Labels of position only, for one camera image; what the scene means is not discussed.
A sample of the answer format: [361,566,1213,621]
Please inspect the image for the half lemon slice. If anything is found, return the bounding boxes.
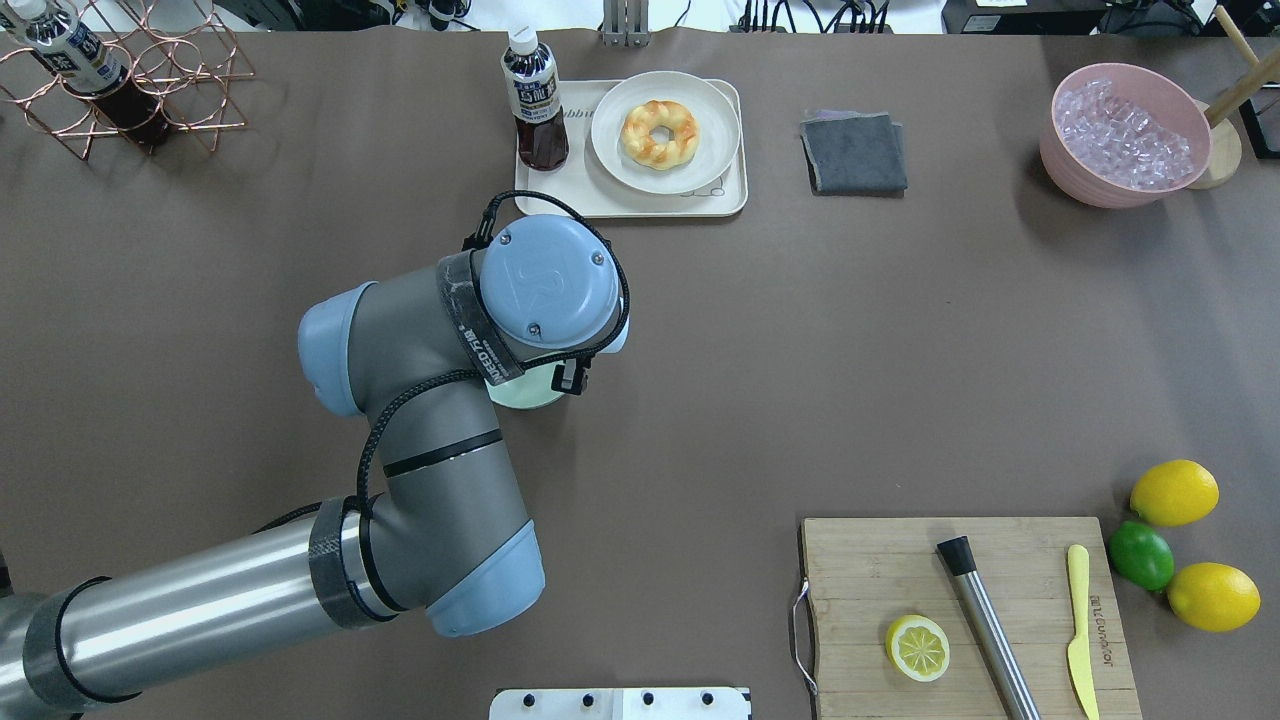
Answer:
[884,614,951,683]

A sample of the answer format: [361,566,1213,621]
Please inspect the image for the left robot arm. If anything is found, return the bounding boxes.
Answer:
[3,210,631,719]

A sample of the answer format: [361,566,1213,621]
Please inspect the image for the yellow lemon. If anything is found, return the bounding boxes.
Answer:
[1129,459,1221,527]
[1165,562,1261,633]

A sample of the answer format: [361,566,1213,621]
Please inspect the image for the yellow plastic knife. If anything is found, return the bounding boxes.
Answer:
[1066,544,1100,720]

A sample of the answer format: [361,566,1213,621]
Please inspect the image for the mint green bowl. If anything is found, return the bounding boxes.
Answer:
[485,363,564,410]

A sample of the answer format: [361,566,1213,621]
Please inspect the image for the steel muddler black tip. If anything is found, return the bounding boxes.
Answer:
[936,536,1041,719]

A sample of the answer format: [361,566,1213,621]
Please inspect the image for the yellow lemon upper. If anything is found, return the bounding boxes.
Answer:
[1129,459,1221,527]

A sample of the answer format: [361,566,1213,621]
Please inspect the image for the grey folded cloth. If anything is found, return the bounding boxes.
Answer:
[800,109,909,196]

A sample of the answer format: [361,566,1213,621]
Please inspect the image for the glazed twisted donut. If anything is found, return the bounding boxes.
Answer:
[620,100,701,170]

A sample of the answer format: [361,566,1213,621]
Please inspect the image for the clear ice cubes pile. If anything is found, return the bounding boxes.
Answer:
[1053,76,1196,191]

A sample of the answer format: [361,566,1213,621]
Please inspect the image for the yellow lemon lower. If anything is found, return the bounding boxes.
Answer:
[1165,562,1261,633]

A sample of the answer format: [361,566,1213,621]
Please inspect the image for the pink bowl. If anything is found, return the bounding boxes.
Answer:
[1039,63,1211,209]

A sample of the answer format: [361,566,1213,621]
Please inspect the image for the green lime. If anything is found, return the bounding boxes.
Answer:
[1106,521,1176,592]

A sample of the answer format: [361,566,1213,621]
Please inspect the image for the tea bottle in rack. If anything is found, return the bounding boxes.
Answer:
[3,1,172,149]

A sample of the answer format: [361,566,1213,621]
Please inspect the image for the cream serving tray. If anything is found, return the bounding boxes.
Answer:
[515,70,749,219]

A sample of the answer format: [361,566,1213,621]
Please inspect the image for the copper wire bottle rack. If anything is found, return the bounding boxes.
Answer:
[3,1,257,161]

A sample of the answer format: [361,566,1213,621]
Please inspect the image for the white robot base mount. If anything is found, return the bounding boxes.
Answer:
[488,685,753,719]

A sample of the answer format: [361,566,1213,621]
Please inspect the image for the tea bottle on tray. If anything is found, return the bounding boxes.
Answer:
[500,26,570,172]

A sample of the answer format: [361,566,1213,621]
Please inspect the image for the bamboo cutting board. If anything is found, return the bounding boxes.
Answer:
[801,518,1143,719]

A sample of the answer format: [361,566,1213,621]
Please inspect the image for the white round plate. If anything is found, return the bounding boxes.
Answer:
[591,70,742,195]

